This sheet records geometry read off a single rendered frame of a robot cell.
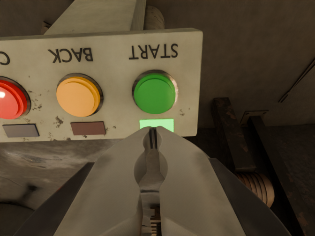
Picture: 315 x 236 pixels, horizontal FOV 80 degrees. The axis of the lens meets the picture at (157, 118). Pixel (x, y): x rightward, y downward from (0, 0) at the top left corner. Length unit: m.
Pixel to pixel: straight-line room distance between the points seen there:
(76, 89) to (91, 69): 0.02
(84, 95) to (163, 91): 0.07
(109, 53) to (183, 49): 0.07
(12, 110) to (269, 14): 0.84
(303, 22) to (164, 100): 0.84
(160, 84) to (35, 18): 0.77
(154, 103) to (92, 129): 0.08
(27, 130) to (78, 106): 0.07
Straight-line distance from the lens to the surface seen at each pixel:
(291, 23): 0.95
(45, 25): 0.89
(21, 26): 0.95
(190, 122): 0.21
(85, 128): 0.22
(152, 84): 0.18
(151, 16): 0.68
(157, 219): 2.48
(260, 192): 0.78
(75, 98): 0.20
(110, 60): 0.19
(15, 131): 0.26
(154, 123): 0.20
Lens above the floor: 0.75
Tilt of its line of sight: 42 degrees down
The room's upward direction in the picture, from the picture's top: 179 degrees clockwise
